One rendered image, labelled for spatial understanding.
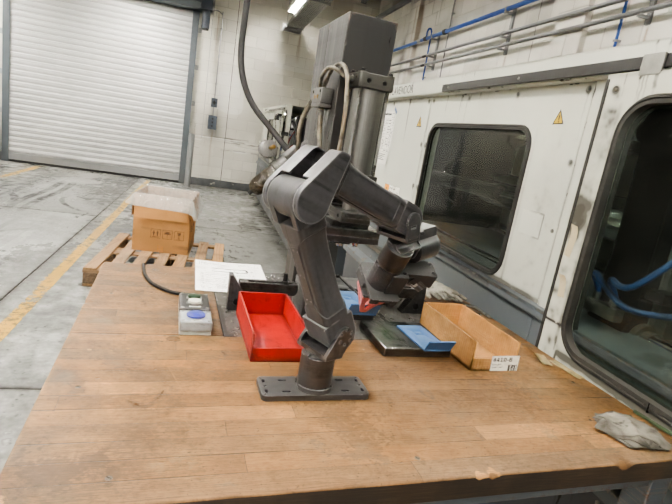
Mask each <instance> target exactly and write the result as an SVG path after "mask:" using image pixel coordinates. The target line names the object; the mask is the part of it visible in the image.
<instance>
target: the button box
mask: <svg viewBox="0 0 672 504"><path fill-rule="evenodd" d="M142 270H143V275H144V277H145V279H146V280H147V281H148V282H149V283H150V284H151V285H153V286H155V287H157V288H159V289H161V290H163V291H165V292H168V293H171V294H176V295H179V304H178V314H179V312H180V310H188V311H192V310H199V311H210V305H209V299H208V295H207V294H200V295H201V298H200V299H201V303H200V304H191V303H189V302H188V300H189V299H190V298H188V295H189V294H191V293H185V292H179V291H174V290H170V289H168V288H165V287H163V286H160V285H158V284H156V283H155V282H153V281H152V280H151V279H150V278H149V277H148V275H147V273H146V268H145V263H142Z"/></svg>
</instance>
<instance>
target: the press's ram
mask: <svg viewBox="0 0 672 504"><path fill-rule="evenodd" d="M328 211H329V215H326V217H325V219H326V223H327V227H326V232H327V240H328V242H329V243H336V244H335V245H336V246H342V244H350V243H351V246H352V247H357V246H358V244H367V245H378V241H379V236H380V234H378V233H376V229H374V228H373V227H371V226H369V225H370V222H371V221H370V220H371V219H370V218H368V217H367V215H365V214H364V213H362V212H360V211H359V210H357V209H355V208H354V207H352V206H350V205H348V204H347V203H345V202H343V201H342V200H340V199H338V198H334V199H333V201H332V203H331V205H330V208H329V210H328Z"/></svg>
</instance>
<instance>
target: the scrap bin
mask: <svg viewBox="0 0 672 504"><path fill-rule="evenodd" d="M236 316H237V319H238V323H239V326H240V329H241V333H242V336H243V340H244V343H245V346H246V350H247V353H248V356H249V360H250V362H300V357H301V351H302V349H303V348H304V347H302V346H301V345H299V344H298V343H297V341H298V338H299V336H300V334H301V333H302V331H303V329H304V328H305V326H304V321H303V319H302V318H301V316H300V314H299V313H298V311H297V309H296V308H295V306H294V304H293V303H292V301H291V300H290V298H289V296H288V295H287V294H284V293H265V292H246V291H239V293H238V301H237V309H236Z"/></svg>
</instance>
